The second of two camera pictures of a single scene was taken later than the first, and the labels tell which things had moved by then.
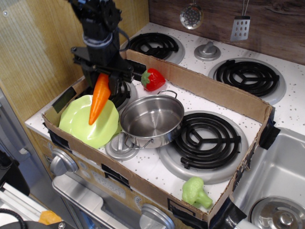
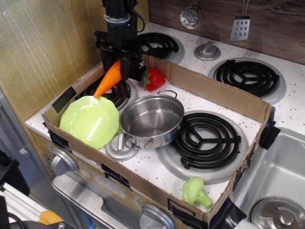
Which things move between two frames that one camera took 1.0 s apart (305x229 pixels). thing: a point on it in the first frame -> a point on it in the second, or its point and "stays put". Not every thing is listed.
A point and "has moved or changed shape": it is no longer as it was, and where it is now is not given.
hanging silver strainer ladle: x=191 y=16 stays put
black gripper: x=107 y=58 -> x=120 y=42
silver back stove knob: x=208 y=52 stays put
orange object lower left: x=48 y=217 stays put
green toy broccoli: x=193 y=192 stays put
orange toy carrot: x=101 y=95 has moved or changed shape
